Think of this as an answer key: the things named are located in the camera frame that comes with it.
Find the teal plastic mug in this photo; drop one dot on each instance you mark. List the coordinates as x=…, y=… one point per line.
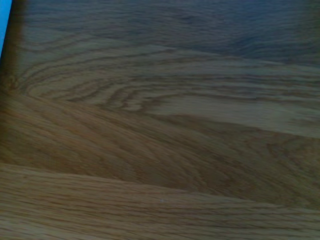
x=3, y=22

